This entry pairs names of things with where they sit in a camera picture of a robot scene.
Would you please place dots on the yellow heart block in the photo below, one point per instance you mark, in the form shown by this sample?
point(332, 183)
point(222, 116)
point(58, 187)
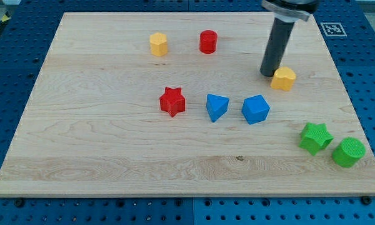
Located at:
point(284, 78)

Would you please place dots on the robot arm flange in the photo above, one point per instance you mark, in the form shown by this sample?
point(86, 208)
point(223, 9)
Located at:
point(290, 11)

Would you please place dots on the red star block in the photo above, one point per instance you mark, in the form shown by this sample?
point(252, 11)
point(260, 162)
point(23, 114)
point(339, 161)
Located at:
point(172, 101)

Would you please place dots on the green star block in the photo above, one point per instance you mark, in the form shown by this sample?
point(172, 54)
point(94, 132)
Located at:
point(314, 137)

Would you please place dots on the blue triangle block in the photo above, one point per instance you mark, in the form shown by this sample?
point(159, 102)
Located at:
point(216, 106)

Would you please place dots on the wooden board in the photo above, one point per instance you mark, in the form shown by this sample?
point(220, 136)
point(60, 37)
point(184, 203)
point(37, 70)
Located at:
point(93, 128)

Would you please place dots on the blue cube block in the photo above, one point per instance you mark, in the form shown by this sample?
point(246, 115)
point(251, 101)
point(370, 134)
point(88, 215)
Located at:
point(255, 109)

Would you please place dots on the yellow hexagon block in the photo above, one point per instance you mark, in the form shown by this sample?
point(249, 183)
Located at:
point(159, 44)

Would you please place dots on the red cylinder block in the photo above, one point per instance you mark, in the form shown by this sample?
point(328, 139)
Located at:
point(208, 41)

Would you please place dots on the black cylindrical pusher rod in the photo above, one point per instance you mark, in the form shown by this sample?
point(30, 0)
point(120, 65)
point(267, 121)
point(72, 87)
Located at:
point(276, 45)

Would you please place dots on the white fiducial marker tag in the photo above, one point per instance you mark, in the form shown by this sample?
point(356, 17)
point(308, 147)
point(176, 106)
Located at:
point(333, 29)

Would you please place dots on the green cylinder block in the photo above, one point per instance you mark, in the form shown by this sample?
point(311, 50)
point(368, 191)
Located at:
point(349, 151)

